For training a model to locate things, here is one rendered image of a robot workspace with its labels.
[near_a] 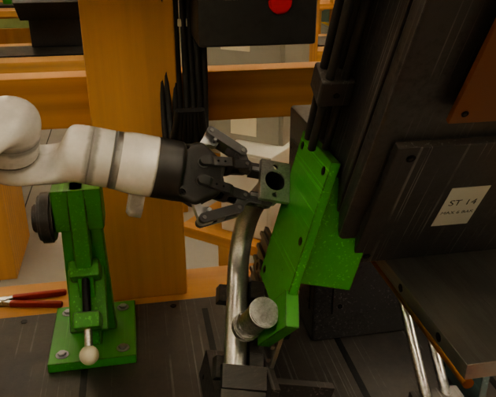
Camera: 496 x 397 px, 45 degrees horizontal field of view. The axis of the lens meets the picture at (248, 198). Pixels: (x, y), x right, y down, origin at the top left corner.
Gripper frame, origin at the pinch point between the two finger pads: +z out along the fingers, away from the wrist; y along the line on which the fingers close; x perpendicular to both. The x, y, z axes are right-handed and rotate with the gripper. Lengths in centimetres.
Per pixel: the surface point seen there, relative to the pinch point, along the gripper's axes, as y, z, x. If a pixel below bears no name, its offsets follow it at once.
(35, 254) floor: 53, -40, 244
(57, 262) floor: 48, -28, 235
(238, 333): -18.0, -0.3, 5.9
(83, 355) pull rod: -20.4, -18.1, 22.4
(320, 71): 3.8, -1.4, -21.1
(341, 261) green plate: -10.2, 8.7, -4.9
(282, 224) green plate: -4.7, 2.9, 0.1
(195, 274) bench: -0.3, 1.9, 45.8
